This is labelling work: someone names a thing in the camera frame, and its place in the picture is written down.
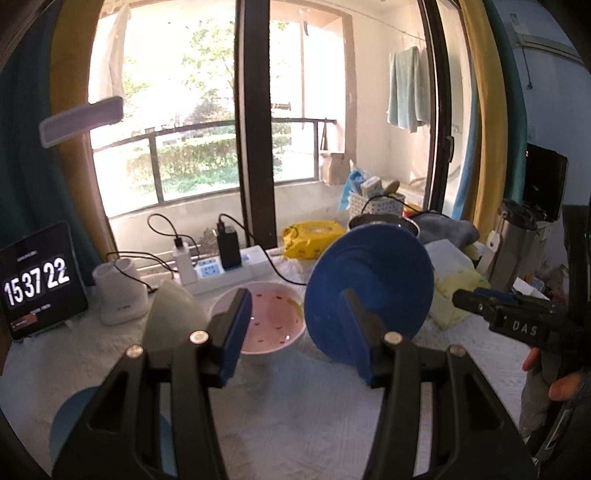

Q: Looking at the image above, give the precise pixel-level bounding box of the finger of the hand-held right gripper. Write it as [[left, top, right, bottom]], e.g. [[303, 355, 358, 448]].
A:
[[473, 286, 559, 315], [451, 288, 499, 328]]

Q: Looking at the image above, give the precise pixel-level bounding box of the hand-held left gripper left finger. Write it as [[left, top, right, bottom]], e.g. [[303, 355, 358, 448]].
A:
[[52, 287, 254, 480]]

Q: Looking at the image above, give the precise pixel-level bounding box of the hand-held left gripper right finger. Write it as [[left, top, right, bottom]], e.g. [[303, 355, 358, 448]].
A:
[[338, 288, 539, 480]]

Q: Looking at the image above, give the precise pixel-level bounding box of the pink speckled bowl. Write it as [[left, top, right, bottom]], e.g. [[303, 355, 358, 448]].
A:
[[209, 284, 307, 355]]

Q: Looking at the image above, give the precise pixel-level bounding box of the dark blue plate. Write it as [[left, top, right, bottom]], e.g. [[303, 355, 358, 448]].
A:
[[305, 224, 435, 370]]

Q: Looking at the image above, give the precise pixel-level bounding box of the person's right hand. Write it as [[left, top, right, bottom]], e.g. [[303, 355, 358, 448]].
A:
[[523, 347, 584, 401]]

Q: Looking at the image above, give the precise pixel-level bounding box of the yellow tissue box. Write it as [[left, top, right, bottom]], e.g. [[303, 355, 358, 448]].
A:
[[425, 239, 492, 330]]

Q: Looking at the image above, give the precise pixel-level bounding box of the steel thermos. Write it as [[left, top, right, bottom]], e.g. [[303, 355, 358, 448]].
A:
[[488, 198, 550, 296]]

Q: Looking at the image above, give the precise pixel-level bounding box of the dark grey cloth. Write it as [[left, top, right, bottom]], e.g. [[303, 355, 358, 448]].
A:
[[406, 211, 481, 248]]

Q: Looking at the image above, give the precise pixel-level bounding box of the white power strip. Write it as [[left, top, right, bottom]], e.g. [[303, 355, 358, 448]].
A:
[[173, 246, 269, 296]]

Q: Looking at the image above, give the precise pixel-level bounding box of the white charger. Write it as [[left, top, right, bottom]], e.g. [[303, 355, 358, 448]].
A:
[[172, 244, 197, 284]]

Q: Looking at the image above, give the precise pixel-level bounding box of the white textured tablecloth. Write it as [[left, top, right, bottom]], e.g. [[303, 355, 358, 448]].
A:
[[0, 249, 536, 480]]

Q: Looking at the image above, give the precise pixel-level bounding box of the black charger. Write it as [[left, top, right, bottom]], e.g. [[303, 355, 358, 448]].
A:
[[217, 225, 243, 270]]

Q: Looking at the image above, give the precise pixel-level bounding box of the yellow wipes packet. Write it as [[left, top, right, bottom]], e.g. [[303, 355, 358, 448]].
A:
[[281, 220, 349, 259]]

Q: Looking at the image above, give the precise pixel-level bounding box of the black monitor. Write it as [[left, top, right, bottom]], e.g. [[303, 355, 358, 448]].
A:
[[526, 143, 570, 222]]

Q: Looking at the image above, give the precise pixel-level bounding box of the white lamp base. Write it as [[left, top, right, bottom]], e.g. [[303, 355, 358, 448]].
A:
[[92, 257, 151, 325]]

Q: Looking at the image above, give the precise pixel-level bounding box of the white basket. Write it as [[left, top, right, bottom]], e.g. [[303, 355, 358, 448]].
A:
[[348, 191, 407, 220]]

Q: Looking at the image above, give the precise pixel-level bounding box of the blue plastic bag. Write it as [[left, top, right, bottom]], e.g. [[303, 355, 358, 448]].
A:
[[339, 168, 375, 212]]

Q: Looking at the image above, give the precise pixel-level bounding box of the cardboard box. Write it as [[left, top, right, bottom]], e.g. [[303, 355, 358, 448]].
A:
[[318, 150, 348, 186]]

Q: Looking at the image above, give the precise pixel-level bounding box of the yellow curtain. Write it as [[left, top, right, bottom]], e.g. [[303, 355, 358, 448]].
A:
[[48, 0, 117, 259], [459, 0, 509, 227]]

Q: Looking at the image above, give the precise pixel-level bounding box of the blue curtain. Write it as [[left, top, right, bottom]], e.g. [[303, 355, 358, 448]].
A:
[[485, 0, 530, 219], [0, 28, 99, 287]]

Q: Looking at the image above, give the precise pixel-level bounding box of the tablet with clock display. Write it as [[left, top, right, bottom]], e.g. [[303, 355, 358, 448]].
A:
[[0, 222, 88, 342]]

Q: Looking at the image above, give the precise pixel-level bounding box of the black balcony railing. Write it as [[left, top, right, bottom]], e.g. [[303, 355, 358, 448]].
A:
[[90, 117, 337, 207]]

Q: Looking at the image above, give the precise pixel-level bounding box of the light blue hanging towel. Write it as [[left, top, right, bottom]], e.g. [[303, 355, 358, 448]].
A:
[[387, 46, 431, 134]]

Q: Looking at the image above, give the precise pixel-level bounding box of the white lamp head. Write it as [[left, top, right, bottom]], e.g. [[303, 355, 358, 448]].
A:
[[39, 96, 124, 148]]

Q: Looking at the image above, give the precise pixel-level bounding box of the white hanging garment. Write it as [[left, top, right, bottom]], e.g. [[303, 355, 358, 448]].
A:
[[98, 4, 133, 101]]

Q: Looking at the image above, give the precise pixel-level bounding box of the dark sliding door frame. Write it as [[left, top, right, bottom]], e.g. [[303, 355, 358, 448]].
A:
[[233, 0, 278, 252], [418, 0, 463, 219]]

